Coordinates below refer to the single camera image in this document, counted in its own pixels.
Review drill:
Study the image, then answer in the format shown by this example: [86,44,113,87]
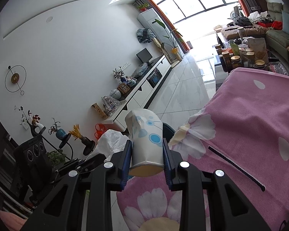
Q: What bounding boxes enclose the round wall clock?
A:
[4,65,27,96]

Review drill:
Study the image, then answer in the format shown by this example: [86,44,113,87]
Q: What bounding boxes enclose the white plastic trash bag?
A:
[86,129,129,162]

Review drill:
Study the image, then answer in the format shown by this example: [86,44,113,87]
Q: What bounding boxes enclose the crushed paper cup blue dots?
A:
[125,109,164,177]

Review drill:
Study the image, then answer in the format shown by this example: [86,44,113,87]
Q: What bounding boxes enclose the white black tv cabinet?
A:
[102,55,171,132]

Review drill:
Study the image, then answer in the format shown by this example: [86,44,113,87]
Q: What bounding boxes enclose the orange grey left curtain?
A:
[134,0,191,53]

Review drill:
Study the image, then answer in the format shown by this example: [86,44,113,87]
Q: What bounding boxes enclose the small black monitor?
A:
[136,48,152,63]

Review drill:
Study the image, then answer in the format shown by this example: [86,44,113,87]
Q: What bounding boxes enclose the brown paper bag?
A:
[247,38,269,64]

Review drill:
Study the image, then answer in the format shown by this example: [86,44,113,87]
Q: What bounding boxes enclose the green brown sectional sofa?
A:
[221,2,289,64]

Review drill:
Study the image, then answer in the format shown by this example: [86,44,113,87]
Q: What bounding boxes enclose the dark blue chair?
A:
[163,123,175,143]

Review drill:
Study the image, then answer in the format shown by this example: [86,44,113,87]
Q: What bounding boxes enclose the grey blue cushion far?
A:
[282,10,289,35]

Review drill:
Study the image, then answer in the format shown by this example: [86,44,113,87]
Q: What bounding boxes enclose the tall green potted plant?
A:
[152,19,182,62]

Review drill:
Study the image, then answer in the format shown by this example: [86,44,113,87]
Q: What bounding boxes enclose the pink floral tablecloth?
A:
[117,68,289,230]

